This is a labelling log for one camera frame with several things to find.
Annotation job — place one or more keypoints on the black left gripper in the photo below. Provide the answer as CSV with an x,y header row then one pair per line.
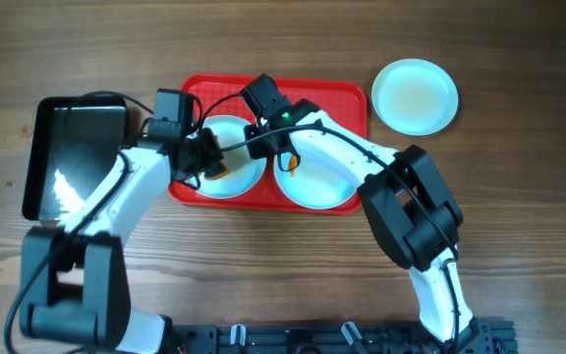
x,y
209,152

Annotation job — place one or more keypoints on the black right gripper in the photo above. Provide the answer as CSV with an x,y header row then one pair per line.
x,y
256,149

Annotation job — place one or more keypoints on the orange green sponge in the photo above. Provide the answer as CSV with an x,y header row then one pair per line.
x,y
216,171

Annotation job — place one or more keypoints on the white plate back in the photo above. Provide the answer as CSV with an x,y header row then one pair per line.
x,y
243,172

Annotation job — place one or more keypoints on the white plate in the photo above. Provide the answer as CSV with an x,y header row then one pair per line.
x,y
308,183
415,97
243,172

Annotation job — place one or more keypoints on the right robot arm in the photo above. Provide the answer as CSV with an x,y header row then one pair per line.
x,y
411,212

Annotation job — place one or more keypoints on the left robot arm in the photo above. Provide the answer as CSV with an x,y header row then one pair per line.
x,y
74,285

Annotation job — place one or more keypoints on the red plastic tray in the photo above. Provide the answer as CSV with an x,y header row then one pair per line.
x,y
345,102

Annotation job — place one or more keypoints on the black water basin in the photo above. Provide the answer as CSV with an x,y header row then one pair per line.
x,y
74,146

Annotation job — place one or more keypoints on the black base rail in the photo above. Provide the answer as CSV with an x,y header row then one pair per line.
x,y
479,337

